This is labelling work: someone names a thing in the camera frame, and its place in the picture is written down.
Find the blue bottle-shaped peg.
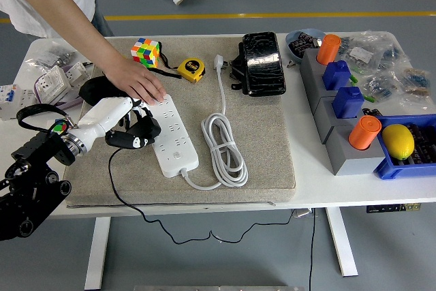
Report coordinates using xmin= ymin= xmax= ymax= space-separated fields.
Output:
xmin=322 ymin=60 xmax=352 ymax=91
xmin=332 ymin=86 xmax=364 ymax=120

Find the large white wall socket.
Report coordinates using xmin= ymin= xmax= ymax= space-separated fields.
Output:
xmin=33 ymin=65 xmax=73 ymax=106

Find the yellow tape measure with strap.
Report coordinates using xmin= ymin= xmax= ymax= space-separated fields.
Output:
xmin=158 ymin=42 xmax=207 ymax=84

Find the black plug adapter with cord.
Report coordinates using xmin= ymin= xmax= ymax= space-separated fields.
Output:
xmin=108 ymin=115 xmax=294 ymax=245

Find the white-edged rubik's cube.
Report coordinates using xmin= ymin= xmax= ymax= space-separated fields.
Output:
xmin=52 ymin=119 xmax=69 ymax=135

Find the clear bag of blue resistors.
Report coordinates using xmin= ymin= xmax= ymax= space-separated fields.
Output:
xmin=360 ymin=65 xmax=406 ymax=101

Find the clear bag with white part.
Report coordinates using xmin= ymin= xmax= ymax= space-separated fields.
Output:
xmin=340 ymin=31 xmax=406 ymax=70

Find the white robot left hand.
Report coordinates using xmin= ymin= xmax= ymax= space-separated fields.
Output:
xmin=72 ymin=95 xmax=163 ymax=151

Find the grey under-table bracket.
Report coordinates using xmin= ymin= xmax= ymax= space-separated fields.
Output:
xmin=292 ymin=208 xmax=317 ymax=219

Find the clear bag of brown parts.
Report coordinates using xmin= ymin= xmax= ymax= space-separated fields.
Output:
xmin=398 ymin=62 xmax=436 ymax=108

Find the purple ribbon cable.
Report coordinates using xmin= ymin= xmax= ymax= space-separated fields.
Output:
xmin=36 ymin=95 xmax=84 ymax=112

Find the white power strip with cord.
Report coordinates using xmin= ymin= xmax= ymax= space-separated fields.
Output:
xmin=144 ymin=54 xmax=249 ymax=190

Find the blue plastic bin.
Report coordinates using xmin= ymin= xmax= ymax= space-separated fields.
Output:
xmin=373 ymin=113 xmax=436 ymax=181

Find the black hanging power cable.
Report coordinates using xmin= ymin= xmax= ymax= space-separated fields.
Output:
xmin=308 ymin=209 xmax=317 ymax=291

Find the black cloth pouch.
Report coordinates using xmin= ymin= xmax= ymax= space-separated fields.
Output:
xmin=78 ymin=76 xmax=137 ymax=108

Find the yellow lemon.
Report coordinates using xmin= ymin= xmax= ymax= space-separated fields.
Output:
xmin=381 ymin=123 xmax=416 ymax=161

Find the bright rubik's cube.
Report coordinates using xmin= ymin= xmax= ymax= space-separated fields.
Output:
xmin=131 ymin=37 xmax=161 ymax=69

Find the small white wall socket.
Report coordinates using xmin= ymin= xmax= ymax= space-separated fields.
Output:
xmin=63 ymin=61 xmax=92 ymax=85

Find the person's right hand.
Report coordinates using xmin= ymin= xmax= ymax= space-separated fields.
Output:
xmin=102 ymin=57 xmax=168 ymax=104

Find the white circuit breaker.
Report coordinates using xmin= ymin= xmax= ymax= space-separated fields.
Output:
xmin=0 ymin=83 xmax=37 ymax=121

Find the grey-brown fabric mat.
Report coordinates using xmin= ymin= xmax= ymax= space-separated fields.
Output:
xmin=60 ymin=35 xmax=297 ymax=207

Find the orange cylinder peg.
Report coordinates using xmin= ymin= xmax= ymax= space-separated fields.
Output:
xmin=316 ymin=34 xmax=342 ymax=65
xmin=347 ymin=115 xmax=382 ymax=151

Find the blue bowl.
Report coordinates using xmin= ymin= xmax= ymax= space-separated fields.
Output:
xmin=285 ymin=29 xmax=326 ymax=64

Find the white table leg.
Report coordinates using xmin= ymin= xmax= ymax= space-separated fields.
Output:
xmin=325 ymin=207 xmax=359 ymax=277
xmin=84 ymin=217 xmax=112 ymax=290

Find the clear bag of metal screws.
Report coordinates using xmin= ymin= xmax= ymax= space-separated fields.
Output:
xmin=29 ymin=40 xmax=86 ymax=69

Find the black cracked glossy case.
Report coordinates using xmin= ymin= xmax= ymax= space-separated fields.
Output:
xmin=241 ymin=31 xmax=287 ymax=97

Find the grey socket block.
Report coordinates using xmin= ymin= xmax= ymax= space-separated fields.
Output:
xmin=299 ymin=48 xmax=341 ymax=101
xmin=326 ymin=123 xmax=388 ymax=177
xmin=319 ymin=105 xmax=367 ymax=145
xmin=311 ymin=81 xmax=355 ymax=125

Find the black table control panel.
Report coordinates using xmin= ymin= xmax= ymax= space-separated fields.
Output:
xmin=366 ymin=203 xmax=422 ymax=213

